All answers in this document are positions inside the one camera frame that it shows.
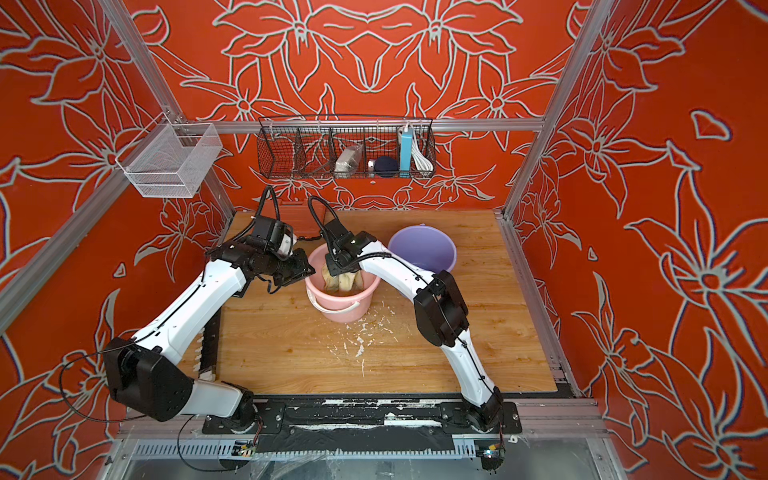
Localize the yellow cloth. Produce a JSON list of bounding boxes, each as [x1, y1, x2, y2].
[[321, 265, 365, 296]]

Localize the pink plastic bucket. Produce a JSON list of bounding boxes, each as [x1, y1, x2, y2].
[[304, 245, 380, 324]]

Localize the purple plastic bucket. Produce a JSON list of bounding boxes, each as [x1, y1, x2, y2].
[[387, 225, 457, 272]]

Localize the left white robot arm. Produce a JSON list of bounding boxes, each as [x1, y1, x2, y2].
[[102, 211, 315, 431]]

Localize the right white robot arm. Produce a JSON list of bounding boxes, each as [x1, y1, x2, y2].
[[308, 196, 505, 432]]

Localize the red plastic tool case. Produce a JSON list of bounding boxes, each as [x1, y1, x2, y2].
[[257, 199, 327, 241]]

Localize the grey wrapped package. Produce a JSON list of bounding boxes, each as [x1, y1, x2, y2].
[[334, 145, 364, 178]]

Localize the dark blue round object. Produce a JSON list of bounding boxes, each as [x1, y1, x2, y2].
[[373, 155, 399, 178]]

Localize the black white comb tool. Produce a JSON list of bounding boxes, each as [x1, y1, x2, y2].
[[194, 310, 221, 381]]

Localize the black wire wall basket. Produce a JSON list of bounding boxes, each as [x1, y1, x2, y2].
[[256, 114, 437, 180]]

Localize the white cable bundle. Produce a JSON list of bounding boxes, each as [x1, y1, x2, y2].
[[411, 130, 434, 178]]

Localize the white mesh wall basket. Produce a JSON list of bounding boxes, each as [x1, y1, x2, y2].
[[117, 123, 222, 199]]

